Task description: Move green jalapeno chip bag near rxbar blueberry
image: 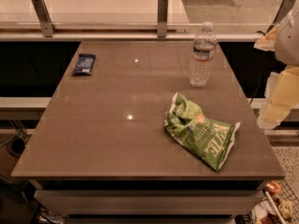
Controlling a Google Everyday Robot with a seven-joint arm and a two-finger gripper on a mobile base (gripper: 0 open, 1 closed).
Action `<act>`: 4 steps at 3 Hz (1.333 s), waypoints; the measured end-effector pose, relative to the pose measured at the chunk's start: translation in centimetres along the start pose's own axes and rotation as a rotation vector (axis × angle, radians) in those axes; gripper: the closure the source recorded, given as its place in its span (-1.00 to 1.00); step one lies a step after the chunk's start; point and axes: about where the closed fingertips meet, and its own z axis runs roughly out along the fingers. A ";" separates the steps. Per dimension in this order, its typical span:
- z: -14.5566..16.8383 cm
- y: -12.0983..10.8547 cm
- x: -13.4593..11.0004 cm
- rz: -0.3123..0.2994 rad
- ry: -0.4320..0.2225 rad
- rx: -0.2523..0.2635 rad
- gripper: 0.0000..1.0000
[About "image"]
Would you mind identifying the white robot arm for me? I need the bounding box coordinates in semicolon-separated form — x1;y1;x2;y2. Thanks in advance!
254;6;299;130

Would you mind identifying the metal rail bracket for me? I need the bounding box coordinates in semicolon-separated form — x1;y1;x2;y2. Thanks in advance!
31;0;55;37
267;0;296;32
157;0;168;37

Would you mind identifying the left metal rail bracket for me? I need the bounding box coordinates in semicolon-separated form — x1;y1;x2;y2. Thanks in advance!
31;0;55;37

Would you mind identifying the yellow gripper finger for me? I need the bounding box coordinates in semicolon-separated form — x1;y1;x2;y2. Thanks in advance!
254;25;279;51

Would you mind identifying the green jalapeno chip bag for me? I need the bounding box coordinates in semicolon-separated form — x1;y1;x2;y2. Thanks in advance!
164;92;240;172

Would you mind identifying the blue rxbar blueberry bar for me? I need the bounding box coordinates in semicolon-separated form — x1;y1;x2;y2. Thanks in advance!
72;53;96;75

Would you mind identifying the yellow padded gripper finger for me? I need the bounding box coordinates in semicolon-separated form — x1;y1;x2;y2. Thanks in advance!
257;65;299;130

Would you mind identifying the clear plastic water bottle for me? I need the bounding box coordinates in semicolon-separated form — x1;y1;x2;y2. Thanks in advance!
189;21;218;88

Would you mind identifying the right metal rail bracket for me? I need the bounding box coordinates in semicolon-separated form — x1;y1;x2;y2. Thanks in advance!
267;0;296;32

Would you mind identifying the middle metal rail bracket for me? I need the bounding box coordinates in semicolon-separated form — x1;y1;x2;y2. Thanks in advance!
157;0;168;37

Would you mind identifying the wire basket with snacks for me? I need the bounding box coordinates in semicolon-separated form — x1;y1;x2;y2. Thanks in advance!
249;180;299;224

